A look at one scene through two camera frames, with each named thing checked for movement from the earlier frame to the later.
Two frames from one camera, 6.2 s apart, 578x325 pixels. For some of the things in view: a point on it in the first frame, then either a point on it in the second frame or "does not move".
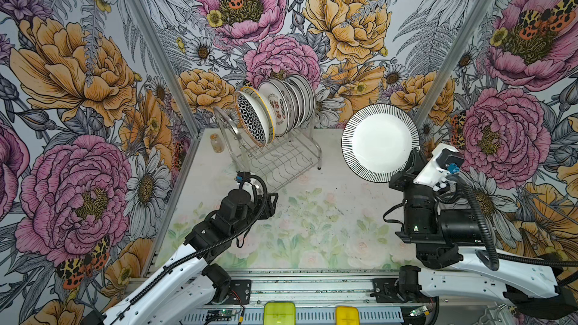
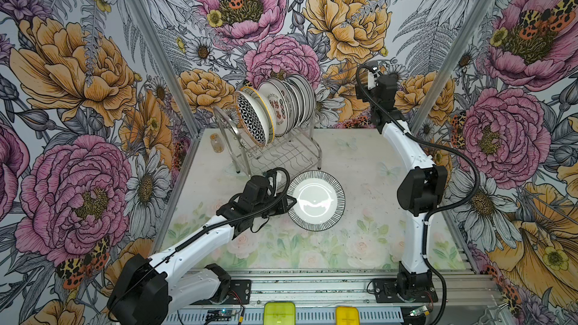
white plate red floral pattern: (275, 93) does not move
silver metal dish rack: (271, 164) does not move
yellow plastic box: (347, 315) does not move
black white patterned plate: (252, 117) does not move
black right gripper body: (403, 181) to (368, 94)
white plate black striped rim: (377, 140) to (320, 201)
